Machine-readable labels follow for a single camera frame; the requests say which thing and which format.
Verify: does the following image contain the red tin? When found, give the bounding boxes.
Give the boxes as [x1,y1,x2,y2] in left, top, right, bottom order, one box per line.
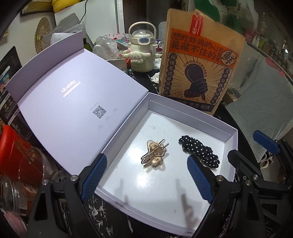
[0,125,44,186]

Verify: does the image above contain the white patterned sofa cover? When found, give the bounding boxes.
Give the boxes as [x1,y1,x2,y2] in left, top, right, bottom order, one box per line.
[225,61,293,161]

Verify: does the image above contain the printed brown paper bag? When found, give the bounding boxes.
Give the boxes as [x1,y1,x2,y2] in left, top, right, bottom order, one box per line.
[160,8,245,117]

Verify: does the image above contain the clear plastic bag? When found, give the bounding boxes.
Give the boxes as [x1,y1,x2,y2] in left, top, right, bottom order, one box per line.
[93,35,120,61]

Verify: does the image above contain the clear glass goblet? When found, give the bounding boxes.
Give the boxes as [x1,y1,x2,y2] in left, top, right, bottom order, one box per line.
[19,146,60,183]

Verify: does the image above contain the gold hair claw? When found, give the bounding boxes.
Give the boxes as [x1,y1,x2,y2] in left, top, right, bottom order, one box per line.
[140,139,169,172]

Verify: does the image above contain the round woven mat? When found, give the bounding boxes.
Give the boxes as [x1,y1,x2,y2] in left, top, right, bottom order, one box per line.
[34,16,51,54]

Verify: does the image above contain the black printed pouch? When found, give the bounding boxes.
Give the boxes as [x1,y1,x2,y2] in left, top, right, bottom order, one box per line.
[0,46,23,129]

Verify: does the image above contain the black polka dot scrunchie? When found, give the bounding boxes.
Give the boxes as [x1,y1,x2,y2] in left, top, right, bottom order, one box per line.
[178,135,220,169]

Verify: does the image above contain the row of toiletry bottles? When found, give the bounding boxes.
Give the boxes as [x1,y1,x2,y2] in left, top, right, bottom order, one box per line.
[249,30,293,69]

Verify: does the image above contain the white fridge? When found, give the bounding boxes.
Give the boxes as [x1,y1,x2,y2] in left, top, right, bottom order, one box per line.
[54,0,147,39]

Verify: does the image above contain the black power cable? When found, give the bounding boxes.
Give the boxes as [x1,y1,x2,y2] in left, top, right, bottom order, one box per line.
[81,0,89,23]

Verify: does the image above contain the framed picture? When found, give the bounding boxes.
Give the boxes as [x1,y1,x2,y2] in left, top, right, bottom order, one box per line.
[20,0,54,17]

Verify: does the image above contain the grey courier bag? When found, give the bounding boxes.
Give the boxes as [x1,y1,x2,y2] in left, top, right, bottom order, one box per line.
[55,12,87,45]

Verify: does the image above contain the cream cartoon water bottle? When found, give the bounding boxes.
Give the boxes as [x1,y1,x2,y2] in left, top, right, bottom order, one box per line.
[124,22,158,73]

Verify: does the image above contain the white plush slippers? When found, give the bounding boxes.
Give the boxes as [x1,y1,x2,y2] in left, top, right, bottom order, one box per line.
[260,152,275,169]

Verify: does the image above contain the green tote bag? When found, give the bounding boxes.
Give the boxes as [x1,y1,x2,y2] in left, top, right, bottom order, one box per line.
[199,0,220,23]
[225,13,241,31]

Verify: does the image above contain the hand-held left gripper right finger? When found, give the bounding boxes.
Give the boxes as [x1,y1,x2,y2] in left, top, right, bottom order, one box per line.
[186,154,268,238]

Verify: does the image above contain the lilac gift box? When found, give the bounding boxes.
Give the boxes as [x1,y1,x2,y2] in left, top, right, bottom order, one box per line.
[5,30,238,230]

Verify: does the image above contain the yellow pot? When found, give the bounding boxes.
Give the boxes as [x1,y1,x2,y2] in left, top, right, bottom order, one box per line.
[51,0,72,13]

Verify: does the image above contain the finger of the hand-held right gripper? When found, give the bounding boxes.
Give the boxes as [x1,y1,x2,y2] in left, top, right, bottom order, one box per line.
[227,149,264,181]
[252,130,293,165]

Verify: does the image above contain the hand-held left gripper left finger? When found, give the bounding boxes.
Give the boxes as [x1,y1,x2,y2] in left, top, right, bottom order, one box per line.
[27,154,108,238]

